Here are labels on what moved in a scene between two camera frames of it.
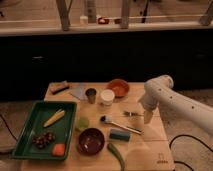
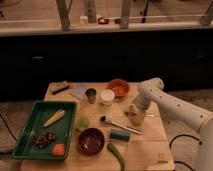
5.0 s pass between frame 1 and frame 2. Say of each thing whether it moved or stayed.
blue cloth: stayed
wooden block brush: stayed
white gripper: moved
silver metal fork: stayed
